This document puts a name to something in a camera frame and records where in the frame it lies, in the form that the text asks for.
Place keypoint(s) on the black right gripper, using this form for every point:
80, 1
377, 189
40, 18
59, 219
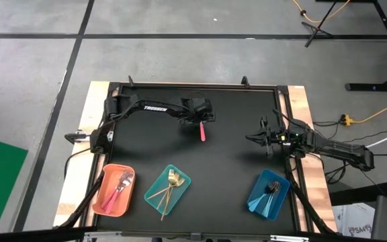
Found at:
281, 139

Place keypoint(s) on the black floor base bar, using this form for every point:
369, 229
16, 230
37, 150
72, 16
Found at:
358, 196

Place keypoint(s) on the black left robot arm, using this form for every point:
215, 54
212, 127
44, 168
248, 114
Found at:
155, 108

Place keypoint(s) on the teal plastic bin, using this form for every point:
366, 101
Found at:
178, 196

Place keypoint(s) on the white printed cardboard box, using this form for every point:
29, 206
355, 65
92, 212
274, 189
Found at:
354, 222

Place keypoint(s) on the orange plastic bin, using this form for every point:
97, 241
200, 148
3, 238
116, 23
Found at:
126, 205

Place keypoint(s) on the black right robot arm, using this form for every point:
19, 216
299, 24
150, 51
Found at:
344, 151

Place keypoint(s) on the black table clamp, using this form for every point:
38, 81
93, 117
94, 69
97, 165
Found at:
74, 137

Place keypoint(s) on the black tripod stand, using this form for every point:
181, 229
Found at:
316, 28

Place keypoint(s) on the black desk leg frame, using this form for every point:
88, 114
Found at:
375, 87

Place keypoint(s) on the black rig post mount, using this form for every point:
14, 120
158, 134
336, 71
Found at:
131, 81
245, 81

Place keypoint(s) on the blue plastic bin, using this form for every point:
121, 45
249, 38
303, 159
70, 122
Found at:
281, 201

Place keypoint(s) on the black rig crossbar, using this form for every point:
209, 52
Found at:
29, 235

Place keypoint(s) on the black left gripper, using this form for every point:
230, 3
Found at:
200, 109

